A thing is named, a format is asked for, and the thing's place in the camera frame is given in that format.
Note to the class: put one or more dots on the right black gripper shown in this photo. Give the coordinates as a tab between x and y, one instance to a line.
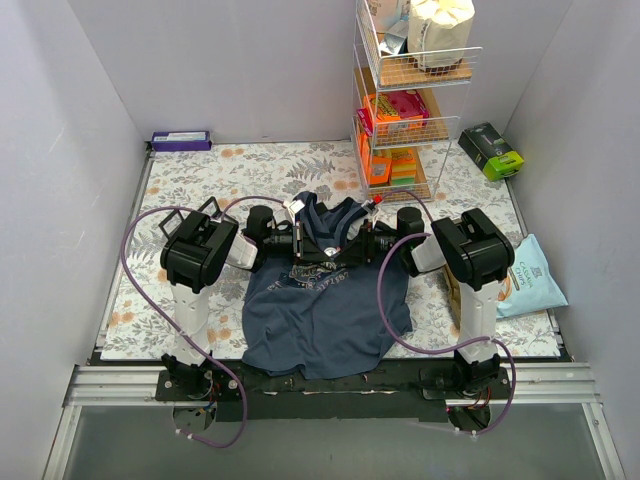
369	242

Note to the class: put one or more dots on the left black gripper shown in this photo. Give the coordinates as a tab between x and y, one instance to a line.
301	240

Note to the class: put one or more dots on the navy blue printed t-shirt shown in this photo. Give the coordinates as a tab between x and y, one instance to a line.
322	320

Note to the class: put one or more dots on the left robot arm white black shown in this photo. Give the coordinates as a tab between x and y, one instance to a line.
198	246

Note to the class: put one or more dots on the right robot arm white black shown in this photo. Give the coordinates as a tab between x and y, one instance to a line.
478	256

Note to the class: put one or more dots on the black display case pink brooch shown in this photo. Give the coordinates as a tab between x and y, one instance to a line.
211	208

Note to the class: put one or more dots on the black display case gold brooch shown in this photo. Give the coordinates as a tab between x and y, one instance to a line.
171	223

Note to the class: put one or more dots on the orange box bottom left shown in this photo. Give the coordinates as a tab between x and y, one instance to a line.
379	170

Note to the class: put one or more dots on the orange yellow box bottom front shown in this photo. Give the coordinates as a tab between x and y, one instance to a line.
403	166

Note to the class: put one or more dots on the orange snack box upper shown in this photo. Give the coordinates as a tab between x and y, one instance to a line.
381	107

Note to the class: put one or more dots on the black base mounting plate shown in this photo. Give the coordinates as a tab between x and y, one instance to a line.
418	389

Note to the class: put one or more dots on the magenta pink box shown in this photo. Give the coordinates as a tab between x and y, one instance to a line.
409	104

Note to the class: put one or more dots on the purple flat box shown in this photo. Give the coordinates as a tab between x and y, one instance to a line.
181	141

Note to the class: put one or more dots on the black green box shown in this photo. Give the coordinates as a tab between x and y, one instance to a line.
490	152

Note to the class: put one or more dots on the cassava chips bag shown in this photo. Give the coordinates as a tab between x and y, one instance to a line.
529	285

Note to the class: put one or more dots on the teal blue box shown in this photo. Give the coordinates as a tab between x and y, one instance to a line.
394	41

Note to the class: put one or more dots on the cream paper wrapped roll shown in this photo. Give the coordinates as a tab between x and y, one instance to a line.
438	33

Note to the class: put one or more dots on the pink white carton top shelf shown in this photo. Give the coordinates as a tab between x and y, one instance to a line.
388	17

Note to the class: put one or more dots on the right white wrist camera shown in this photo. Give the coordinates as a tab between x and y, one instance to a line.
372	210

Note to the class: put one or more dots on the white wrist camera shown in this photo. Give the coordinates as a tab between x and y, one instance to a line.
292	208
372	210

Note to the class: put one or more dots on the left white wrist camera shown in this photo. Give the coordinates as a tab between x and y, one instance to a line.
292	208

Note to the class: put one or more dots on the white wire shelf rack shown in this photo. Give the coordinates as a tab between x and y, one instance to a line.
429	139

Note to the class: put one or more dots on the aluminium rail frame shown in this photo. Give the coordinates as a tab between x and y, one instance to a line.
112	427

